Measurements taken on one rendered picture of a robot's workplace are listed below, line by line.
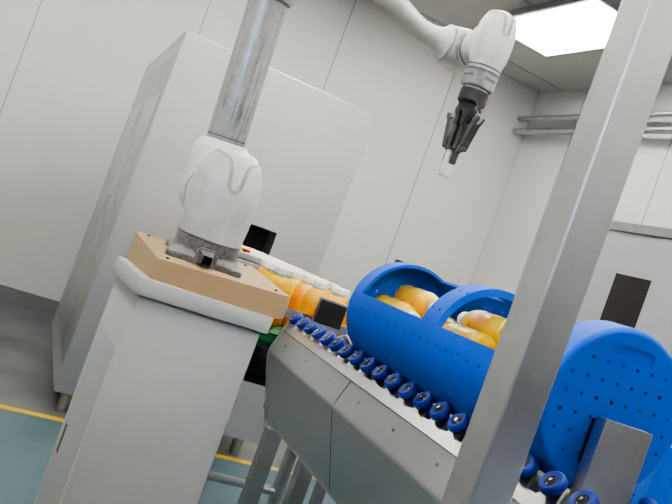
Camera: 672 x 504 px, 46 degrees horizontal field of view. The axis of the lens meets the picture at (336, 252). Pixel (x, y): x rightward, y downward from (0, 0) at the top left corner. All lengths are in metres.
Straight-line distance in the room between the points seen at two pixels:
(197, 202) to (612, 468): 1.05
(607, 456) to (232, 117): 1.22
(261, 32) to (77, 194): 4.53
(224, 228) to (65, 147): 4.66
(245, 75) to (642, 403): 1.22
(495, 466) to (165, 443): 0.99
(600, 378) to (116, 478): 1.05
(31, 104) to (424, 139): 3.37
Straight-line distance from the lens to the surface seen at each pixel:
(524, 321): 1.02
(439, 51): 2.24
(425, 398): 1.67
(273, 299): 1.83
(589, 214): 1.03
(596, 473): 1.35
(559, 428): 1.34
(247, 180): 1.85
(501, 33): 2.13
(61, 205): 6.46
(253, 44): 2.06
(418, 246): 7.44
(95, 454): 1.84
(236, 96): 2.05
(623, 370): 1.38
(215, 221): 1.83
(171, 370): 1.81
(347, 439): 1.89
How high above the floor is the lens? 1.17
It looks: 1 degrees up
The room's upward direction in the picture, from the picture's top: 20 degrees clockwise
